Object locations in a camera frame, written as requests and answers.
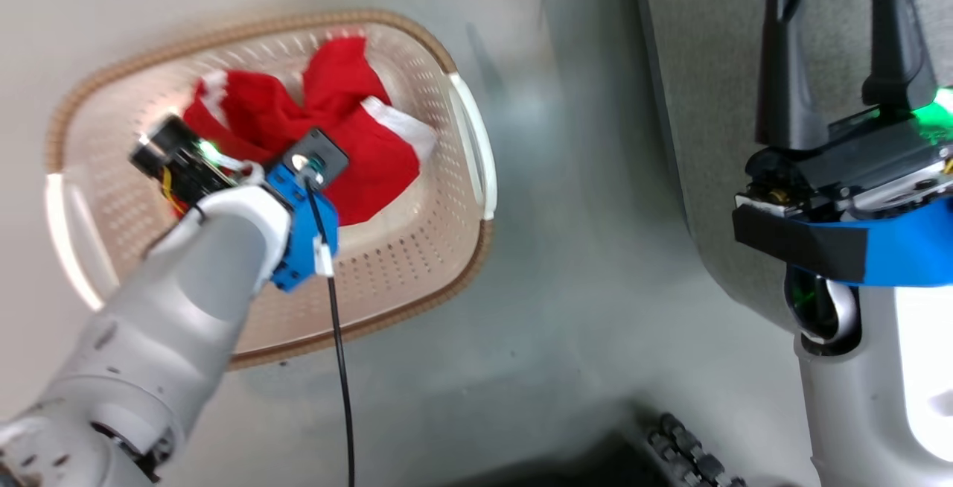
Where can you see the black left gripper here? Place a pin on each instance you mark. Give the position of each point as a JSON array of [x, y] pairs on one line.
[[182, 167]]

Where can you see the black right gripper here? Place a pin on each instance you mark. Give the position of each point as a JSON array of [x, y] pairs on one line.
[[856, 163]]

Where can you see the red and white garment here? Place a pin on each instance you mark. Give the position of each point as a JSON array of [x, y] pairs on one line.
[[350, 152]]

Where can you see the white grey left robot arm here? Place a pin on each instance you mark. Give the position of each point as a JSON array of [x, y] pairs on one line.
[[149, 338]]

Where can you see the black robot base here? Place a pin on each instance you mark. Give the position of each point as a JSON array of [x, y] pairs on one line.
[[633, 457]]

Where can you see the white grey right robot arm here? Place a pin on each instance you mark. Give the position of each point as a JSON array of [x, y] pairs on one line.
[[871, 398]]

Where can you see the grey fabric sofa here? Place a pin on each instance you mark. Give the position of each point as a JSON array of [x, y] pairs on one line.
[[707, 137]]

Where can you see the beige perforated laundry basket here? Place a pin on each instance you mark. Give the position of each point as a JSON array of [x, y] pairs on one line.
[[417, 263]]

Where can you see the teal camera connector plug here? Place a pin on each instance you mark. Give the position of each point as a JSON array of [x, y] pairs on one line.
[[307, 165]]

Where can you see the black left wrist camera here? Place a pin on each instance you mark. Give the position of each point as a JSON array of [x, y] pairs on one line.
[[324, 148]]

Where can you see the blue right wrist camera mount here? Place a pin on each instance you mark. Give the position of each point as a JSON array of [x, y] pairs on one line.
[[901, 249]]

